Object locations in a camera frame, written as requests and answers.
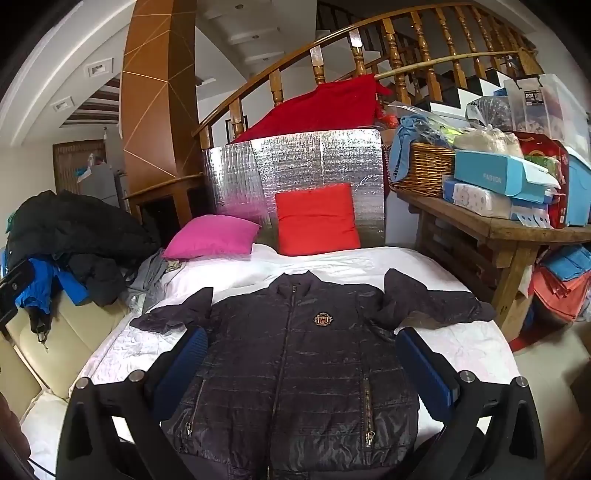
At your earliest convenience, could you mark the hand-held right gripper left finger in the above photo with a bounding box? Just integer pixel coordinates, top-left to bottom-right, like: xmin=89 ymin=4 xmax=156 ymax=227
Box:
xmin=55 ymin=326 xmax=209 ymax=480

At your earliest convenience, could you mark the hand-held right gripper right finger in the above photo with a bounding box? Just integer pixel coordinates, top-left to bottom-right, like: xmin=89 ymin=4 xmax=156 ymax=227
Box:
xmin=396 ymin=326 xmax=550 ymax=480

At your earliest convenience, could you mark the black quilted jacket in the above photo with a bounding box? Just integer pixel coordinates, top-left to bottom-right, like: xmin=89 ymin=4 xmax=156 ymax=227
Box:
xmin=130 ymin=270 xmax=497 ymax=480

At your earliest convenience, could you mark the blue jacket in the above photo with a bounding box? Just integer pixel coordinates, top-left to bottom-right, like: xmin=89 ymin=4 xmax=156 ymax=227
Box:
xmin=14 ymin=258 xmax=88 ymax=315

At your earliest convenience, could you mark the cream sofa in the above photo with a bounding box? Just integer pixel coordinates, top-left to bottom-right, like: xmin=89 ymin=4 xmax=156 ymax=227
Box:
xmin=0 ymin=300 xmax=132 ymax=480

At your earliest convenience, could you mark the pile of black coats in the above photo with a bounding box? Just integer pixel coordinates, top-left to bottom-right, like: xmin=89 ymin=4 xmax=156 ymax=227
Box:
xmin=7 ymin=189 xmax=160 ymax=308

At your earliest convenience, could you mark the grey garment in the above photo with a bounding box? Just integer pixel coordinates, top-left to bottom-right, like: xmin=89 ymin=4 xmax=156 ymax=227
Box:
xmin=122 ymin=249 xmax=185 ymax=312

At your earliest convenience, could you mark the pink pillow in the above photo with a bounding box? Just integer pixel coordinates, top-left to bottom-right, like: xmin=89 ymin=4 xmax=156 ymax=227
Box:
xmin=163 ymin=215 xmax=262 ymax=260

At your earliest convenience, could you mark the wooden door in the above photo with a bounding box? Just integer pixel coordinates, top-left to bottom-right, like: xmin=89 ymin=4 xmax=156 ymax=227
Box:
xmin=53 ymin=141 xmax=105 ymax=195

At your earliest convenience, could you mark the grey refrigerator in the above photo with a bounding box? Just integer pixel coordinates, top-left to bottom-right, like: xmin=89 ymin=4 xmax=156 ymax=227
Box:
xmin=81 ymin=161 xmax=127 ymax=208

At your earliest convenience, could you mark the white quilted blanket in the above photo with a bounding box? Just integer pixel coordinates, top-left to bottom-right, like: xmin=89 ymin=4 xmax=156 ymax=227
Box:
xmin=69 ymin=242 xmax=520 ymax=462

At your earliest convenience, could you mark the coral folded cloth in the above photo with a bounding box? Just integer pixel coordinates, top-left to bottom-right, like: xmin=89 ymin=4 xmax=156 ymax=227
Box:
xmin=531 ymin=265 xmax=591 ymax=322

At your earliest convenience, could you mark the wooden table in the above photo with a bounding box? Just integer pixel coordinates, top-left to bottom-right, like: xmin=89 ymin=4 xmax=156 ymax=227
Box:
xmin=392 ymin=189 xmax=591 ymax=342

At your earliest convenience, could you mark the blue folded cloth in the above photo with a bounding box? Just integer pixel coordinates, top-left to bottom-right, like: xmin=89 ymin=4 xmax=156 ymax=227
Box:
xmin=542 ymin=244 xmax=591 ymax=289

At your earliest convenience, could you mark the white tissue pack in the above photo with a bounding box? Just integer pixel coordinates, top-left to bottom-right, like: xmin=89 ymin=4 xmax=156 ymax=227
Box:
xmin=442 ymin=175 xmax=513 ymax=220

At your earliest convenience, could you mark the red pillow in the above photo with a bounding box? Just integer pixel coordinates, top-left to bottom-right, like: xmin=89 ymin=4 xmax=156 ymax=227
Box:
xmin=274 ymin=183 xmax=362 ymax=257

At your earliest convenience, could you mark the wicker basket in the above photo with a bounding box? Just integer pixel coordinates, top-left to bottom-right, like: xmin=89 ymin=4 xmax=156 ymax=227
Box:
xmin=382 ymin=142 xmax=458 ymax=198

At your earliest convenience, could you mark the blue cardboard box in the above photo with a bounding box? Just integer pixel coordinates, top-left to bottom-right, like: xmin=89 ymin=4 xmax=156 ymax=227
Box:
xmin=454 ymin=150 xmax=561 ymax=204

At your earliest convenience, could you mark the light blue storage bin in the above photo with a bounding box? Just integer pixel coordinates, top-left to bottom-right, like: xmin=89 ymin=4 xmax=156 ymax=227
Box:
xmin=563 ymin=148 xmax=591 ymax=227

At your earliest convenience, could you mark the silver foil insulation panel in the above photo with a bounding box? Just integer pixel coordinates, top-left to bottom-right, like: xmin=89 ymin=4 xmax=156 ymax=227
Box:
xmin=202 ymin=128 xmax=386 ymax=250

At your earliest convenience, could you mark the plastic bag of beige items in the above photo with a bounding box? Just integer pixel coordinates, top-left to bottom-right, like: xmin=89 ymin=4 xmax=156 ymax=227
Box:
xmin=455 ymin=127 xmax=525 ymax=160

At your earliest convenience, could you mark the wooden column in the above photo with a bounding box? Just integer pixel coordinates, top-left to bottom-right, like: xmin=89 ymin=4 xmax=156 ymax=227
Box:
xmin=120 ymin=0 xmax=205 ymax=250

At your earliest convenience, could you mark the red gift box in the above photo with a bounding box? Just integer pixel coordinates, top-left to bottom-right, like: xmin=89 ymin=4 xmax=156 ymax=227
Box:
xmin=512 ymin=131 xmax=571 ymax=229

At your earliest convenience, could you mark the dark dotted plastic bag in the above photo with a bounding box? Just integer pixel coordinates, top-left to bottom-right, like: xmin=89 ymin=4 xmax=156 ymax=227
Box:
xmin=466 ymin=95 xmax=513 ymax=132

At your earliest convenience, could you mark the red cloth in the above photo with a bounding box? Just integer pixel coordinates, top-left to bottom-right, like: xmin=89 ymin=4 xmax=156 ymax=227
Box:
xmin=233 ymin=74 xmax=393 ymax=144

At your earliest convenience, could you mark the clear plastic storage box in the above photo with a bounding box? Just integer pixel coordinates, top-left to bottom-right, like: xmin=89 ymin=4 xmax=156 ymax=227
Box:
xmin=503 ymin=74 xmax=591 ymax=160

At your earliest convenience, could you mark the wooden stair railing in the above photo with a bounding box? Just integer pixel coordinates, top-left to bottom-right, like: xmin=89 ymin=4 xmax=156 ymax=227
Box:
xmin=191 ymin=0 xmax=546 ymax=151

